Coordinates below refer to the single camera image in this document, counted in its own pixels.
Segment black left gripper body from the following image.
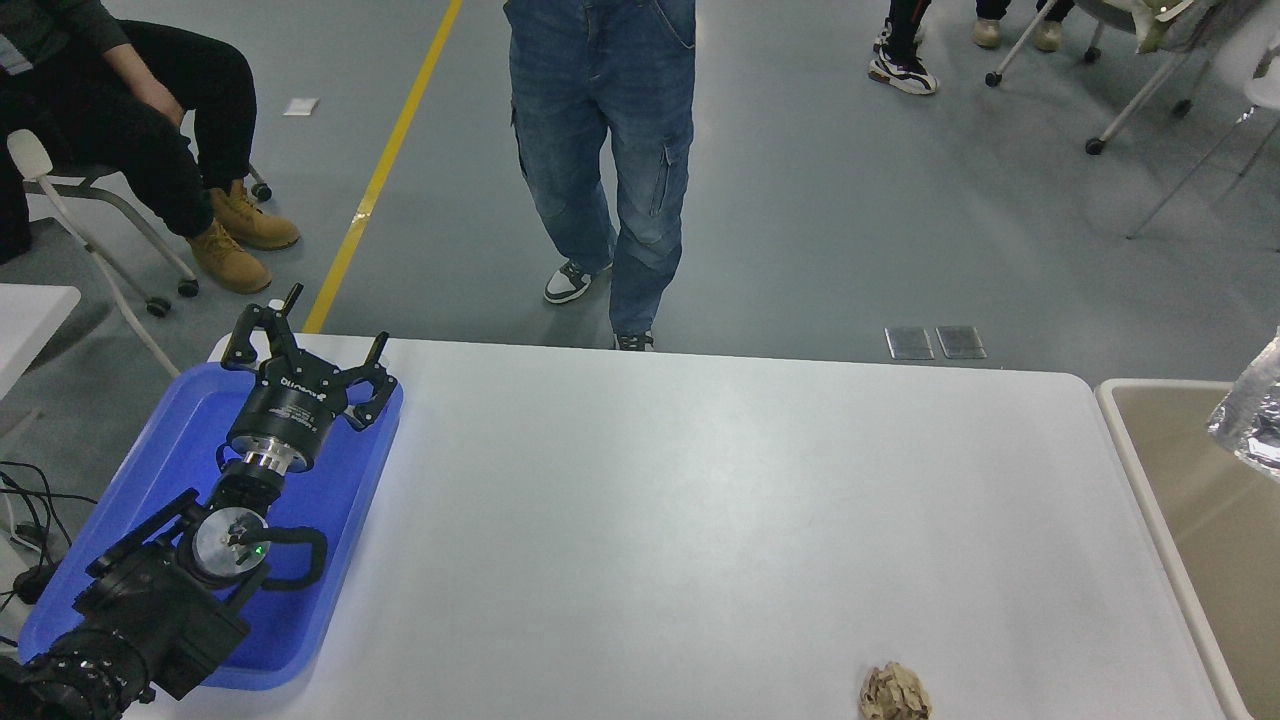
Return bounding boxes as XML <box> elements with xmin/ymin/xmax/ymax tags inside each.
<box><xmin>226</xmin><ymin>350</ymin><xmax>352</xmax><ymax>471</ymax></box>

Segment rectangular foil tray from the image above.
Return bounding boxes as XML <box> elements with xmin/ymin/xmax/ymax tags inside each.
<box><xmin>1207</xmin><ymin>330</ymin><xmax>1280</xmax><ymax>486</ymax></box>

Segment person's hand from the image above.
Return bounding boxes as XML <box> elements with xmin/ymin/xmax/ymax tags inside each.
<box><xmin>135</xmin><ymin>78</ymin><xmax>184</xmax><ymax>127</ymax></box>

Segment blue plastic tray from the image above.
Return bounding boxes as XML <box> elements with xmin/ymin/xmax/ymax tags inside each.
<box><xmin>18</xmin><ymin>360</ymin><xmax>405</xmax><ymax>693</ymax></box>

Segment white wheeled chair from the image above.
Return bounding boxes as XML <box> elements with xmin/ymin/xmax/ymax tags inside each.
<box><xmin>5</xmin><ymin>128</ymin><xmax>273</xmax><ymax>379</ymax></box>

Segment white side table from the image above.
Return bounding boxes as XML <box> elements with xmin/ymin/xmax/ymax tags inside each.
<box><xmin>0</xmin><ymin>284</ymin><xmax>81</xmax><ymax>401</ymax></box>

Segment seated person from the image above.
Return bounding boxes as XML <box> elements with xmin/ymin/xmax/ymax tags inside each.
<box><xmin>0</xmin><ymin>0</ymin><xmax>301</xmax><ymax>295</ymax></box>

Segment standing person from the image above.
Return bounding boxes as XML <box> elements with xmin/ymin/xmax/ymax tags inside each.
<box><xmin>503</xmin><ymin>0</ymin><xmax>698</xmax><ymax>352</ymax></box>

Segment crumpled tan paper ball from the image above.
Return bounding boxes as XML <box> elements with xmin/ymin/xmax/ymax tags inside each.
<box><xmin>860</xmin><ymin>662</ymin><xmax>933</xmax><ymax>720</ymax></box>

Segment person in black-white sneakers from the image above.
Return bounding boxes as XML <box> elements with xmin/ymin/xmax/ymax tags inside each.
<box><xmin>868</xmin><ymin>0</ymin><xmax>941</xmax><ymax>97</ymax></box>

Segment person in beige shoes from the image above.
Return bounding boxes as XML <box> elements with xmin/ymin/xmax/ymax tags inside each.
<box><xmin>972</xmin><ymin>0</ymin><xmax>1076</xmax><ymax>54</ymax></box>

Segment wheeled chair with cloth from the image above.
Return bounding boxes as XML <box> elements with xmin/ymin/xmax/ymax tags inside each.
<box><xmin>985</xmin><ymin>0</ymin><xmax>1236</xmax><ymax>156</ymax></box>

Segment large pale bin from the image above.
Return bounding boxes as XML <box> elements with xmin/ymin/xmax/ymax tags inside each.
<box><xmin>1095</xmin><ymin>378</ymin><xmax>1280</xmax><ymax>720</ymax></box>

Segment white plastic chair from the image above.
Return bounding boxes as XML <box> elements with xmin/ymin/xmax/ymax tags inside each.
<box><xmin>1125</xmin><ymin>0</ymin><xmax>1280</xmax><ymax>241</ymax></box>

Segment black cables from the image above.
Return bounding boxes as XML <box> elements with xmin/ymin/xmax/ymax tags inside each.
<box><xmin>0</xmin><ymin>458</ymin><xmax>99</xmax><ymax>611</ymax></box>

